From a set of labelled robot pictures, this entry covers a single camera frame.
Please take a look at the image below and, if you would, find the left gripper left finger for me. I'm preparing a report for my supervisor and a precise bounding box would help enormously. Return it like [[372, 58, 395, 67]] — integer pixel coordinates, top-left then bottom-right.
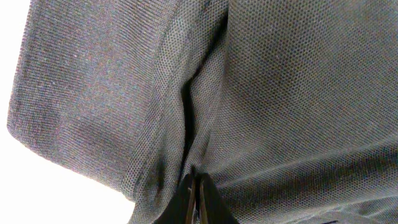
[[154, 174, 196, 224]]

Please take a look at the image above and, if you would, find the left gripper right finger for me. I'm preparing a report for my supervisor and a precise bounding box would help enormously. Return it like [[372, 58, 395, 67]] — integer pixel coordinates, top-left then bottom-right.
[[198, 174, 239, 224]]

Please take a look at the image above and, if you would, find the black polo shirt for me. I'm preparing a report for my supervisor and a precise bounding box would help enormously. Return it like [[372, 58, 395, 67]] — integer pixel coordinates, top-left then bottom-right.
[[7, 0, 397, 223]]

